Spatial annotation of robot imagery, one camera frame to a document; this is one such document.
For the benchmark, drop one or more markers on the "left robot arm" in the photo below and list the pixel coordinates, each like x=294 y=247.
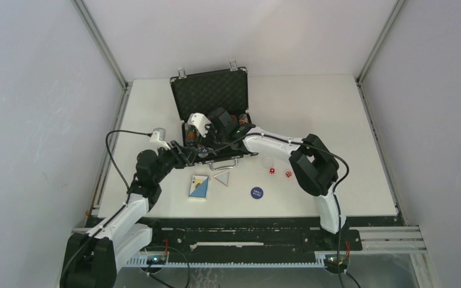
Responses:
x=94 y=258

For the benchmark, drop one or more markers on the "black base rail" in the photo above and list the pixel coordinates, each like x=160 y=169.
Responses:
x=292 y=238

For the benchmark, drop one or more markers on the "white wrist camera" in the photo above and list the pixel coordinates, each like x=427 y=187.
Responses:
x=158 y=139
x=200 y=122

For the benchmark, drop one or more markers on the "clear round dealer button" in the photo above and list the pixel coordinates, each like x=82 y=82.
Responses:
x=267 y=162

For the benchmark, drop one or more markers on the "blue small blind button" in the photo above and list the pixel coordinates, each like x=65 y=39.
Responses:
x=257 y=193

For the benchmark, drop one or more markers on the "red green chip stack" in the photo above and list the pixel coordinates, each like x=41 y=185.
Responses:
x=243 y=119

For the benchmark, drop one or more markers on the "black aluminium poker case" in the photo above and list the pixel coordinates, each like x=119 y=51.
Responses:
x=205 y=92

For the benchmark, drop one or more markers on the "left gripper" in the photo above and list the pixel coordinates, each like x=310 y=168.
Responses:
x=182 y=158

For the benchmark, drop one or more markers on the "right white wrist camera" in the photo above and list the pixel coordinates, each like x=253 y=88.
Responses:
x=200 y=122

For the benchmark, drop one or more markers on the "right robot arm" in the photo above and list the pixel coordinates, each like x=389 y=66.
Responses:
x=314 y=166

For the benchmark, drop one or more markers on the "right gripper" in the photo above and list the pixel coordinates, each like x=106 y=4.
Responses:
x=210 y=129

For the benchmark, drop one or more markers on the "white cable duct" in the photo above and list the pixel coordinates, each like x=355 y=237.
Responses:
x=313 y=261

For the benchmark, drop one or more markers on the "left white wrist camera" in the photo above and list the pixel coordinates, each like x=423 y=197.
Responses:
x=158 y=139

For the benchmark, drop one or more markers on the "blue white card box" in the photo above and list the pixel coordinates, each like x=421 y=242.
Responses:
x=198 y=187

